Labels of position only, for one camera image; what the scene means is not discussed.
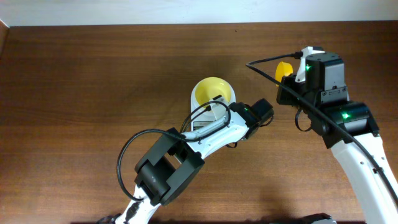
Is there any left black camera cable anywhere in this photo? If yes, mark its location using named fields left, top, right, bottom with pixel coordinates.
left=116, top=95, right=232, bottom=203

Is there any pale yellow plastic bowl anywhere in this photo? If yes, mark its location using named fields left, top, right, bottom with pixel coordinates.
left=193, top=77, right=233, bottom=105

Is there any right black camera cable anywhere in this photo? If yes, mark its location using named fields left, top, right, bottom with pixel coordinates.
left=245, top=51, right=398, bottom=206

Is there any yellow plastic measuring scoop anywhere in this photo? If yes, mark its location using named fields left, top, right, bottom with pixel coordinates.
left=275, top=62, right=294, bottom=83

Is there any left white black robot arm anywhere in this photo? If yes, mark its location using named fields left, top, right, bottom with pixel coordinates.
left=110, top=99, right=274, bottom=223

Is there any black camera cable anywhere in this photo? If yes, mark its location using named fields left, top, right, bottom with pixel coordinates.
left=116, top=95, right=232, bottom=203
left=245, top=51, right=398, bottom=206

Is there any white digital kitchen scale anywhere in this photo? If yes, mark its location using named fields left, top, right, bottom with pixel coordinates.
left=190, top=82, right=238, bottom=132

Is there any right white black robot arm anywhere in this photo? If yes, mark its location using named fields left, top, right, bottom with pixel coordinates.
left=275, top=51, right=397, bottom=223

